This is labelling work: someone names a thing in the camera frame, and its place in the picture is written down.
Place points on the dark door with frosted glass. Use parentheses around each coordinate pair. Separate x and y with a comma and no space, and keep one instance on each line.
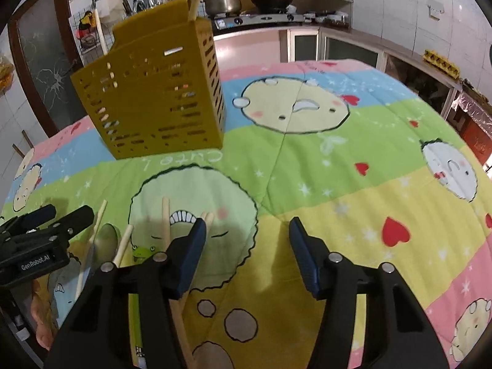
(42,61)

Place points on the yellow egg carton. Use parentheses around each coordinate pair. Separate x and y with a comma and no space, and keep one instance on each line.
(442,61)

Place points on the white wall socket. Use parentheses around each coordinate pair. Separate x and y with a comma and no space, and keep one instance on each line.
(435,9)

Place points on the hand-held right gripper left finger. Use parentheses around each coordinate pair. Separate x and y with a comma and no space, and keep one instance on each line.
(188,255)

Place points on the red foil covered box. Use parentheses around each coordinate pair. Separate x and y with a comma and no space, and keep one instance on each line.
(476,127)

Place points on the wooden sticks against wall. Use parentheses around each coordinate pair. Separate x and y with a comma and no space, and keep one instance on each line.
(24,142)

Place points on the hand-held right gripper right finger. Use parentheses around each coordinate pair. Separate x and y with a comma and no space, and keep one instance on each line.
(303,255)

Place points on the gas stove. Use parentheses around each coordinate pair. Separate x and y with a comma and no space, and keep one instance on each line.
(257,19)

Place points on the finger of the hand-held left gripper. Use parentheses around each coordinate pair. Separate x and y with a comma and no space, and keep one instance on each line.
(36,215)
(75,219)

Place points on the yellow plastic bags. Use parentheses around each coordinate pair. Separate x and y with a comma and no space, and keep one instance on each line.
(5,75)

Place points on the yellow and black hanging toy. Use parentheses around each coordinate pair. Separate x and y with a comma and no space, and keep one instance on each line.
(86,20)

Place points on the yellow slotted utensil holder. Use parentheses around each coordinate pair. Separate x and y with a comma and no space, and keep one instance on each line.
(161,96)

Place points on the person's left hand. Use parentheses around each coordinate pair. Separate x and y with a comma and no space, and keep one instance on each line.
(43,319)

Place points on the cartoon printed blanket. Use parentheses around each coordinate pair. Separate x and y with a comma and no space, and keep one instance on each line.
(346,207)

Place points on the black wok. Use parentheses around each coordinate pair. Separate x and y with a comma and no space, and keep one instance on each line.
(272,4)

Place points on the stainless steel pot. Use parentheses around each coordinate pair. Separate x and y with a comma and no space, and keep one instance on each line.
(223,3)

